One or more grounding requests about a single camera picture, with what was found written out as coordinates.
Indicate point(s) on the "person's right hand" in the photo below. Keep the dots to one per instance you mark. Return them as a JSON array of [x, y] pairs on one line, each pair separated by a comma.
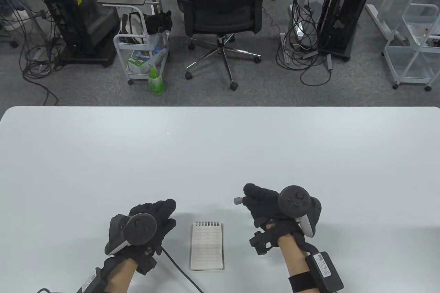
[[263, 203]]

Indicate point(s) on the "person's left hand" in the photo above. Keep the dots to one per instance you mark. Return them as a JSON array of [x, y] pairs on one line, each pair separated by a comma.
[[165, 209]]

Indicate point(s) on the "person's left thumb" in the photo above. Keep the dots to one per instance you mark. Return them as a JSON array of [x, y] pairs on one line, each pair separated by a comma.
[[167, 231]]

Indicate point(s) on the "person's right fingers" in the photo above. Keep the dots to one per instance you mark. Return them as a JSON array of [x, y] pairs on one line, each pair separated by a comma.
[[259, 198]]

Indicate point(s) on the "grey capped pen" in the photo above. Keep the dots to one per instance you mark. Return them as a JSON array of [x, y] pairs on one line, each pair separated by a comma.
[[238, 200]]

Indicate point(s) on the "black box on right forearm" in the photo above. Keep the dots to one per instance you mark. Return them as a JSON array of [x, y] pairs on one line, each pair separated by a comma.
[[325, 272]]

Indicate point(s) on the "black box on left forearm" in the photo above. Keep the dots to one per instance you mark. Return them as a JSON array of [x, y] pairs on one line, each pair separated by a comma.
[[91, 281]]

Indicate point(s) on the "person's left forearm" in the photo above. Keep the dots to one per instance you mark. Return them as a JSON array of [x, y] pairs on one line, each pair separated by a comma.
[[118, 275]]

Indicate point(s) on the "person's right forearm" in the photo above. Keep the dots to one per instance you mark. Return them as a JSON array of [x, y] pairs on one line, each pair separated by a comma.
[[290, 255]]

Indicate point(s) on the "black white left glove controller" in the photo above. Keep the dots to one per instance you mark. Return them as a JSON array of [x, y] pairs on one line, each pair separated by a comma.
[[139, 227]]

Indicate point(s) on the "black white glove controller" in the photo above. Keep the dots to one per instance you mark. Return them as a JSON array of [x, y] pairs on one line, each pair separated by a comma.
[[139, 227], [295, 202]]

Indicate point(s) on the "black white right glove controller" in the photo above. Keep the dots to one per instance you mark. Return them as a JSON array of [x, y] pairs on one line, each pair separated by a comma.
[[295, 202]]

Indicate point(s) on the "spiral notepad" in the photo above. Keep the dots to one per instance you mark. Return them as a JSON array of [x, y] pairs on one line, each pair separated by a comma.
[[207, 246]]

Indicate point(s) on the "green plastic bottle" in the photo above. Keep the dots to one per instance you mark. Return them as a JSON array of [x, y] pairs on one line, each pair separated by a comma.
[[155, 83]]

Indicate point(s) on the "white power strip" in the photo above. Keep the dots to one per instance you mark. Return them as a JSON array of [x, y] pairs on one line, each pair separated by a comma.
[[283, 45]]

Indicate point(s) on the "green white box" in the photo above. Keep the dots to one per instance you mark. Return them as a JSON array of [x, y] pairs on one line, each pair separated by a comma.
[[144, 61]]

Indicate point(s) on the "white rolling cart with items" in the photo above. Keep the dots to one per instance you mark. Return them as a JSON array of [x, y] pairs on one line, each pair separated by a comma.
[[141, 56]]

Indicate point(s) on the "black mesh office chair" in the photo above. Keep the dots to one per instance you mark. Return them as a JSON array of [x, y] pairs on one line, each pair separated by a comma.
[[223, 1]]

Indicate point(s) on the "black slim computer tower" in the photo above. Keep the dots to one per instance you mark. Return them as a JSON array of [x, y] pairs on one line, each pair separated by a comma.
[[343, 14]]

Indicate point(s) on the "empty white rolling cart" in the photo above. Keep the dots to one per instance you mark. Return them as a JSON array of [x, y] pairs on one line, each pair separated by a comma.
[[412, 56]]

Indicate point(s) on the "white desk foot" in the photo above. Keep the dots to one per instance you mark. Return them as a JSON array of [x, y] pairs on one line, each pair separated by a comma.
[[381, 21]]

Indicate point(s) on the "black glass computer tower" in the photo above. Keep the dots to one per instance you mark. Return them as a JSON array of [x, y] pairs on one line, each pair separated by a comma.
[[80, 14]]

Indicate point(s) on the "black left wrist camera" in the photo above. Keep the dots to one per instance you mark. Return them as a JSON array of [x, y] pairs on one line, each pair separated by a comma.
[[147, 260]]

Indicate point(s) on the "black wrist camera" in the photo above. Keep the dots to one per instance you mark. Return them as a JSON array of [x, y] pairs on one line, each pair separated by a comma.
[[261, 243], [147, 260]]

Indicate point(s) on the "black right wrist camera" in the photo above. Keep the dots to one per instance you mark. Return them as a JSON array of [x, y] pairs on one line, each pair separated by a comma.
[[261, 243]]

